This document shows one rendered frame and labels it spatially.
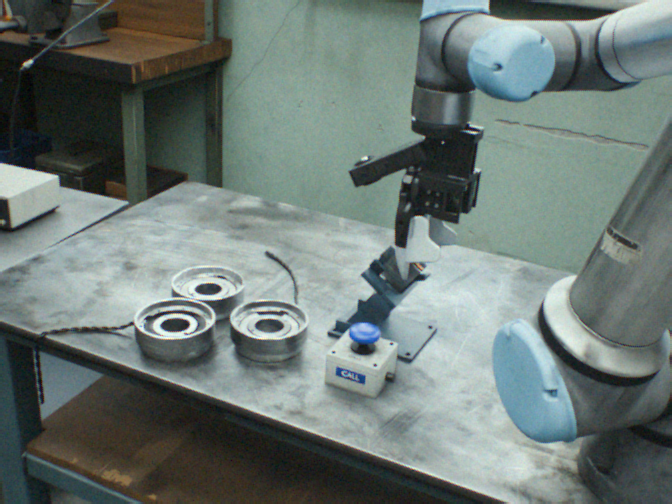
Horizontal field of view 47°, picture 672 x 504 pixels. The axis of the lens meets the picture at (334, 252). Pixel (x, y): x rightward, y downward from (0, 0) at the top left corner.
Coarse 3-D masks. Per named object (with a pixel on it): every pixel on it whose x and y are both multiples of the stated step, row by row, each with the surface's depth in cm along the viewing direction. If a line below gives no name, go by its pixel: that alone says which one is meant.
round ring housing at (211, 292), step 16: (192, 272) 114; (208, 272) 115; (224, 272) 115; (176, 288) 110; (192, 288) 111; (208, 288) 113; (224, 288) 112; (240, 288) 109; (208, 304) 106; (224, 304) 107; (240, 304) 110
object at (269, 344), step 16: (256, 304) 107; (272, 304) 107; (288, 304) 107; (240, 320) 104; (256, 320) 104; (272, 320) 105; (304, 320) 104; (240, 336) 99; (256, 336) 98; (272, 336) 101; (288, 336) 99; (304, 336) 101; (240, 352) 101; (256, 352) 99; (272, 352) 99; (288, 352) 100
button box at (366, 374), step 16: (336, 352) 95; (352, 352) 96; (368, 352) 95; (384, 352) 96; (336, 368) 95; (352, 368) 94; (368, 368) 93; (384, 368) 95; (336, 384) 96; (352, 384) 95; (368, 384) 94; (384, 384) 97
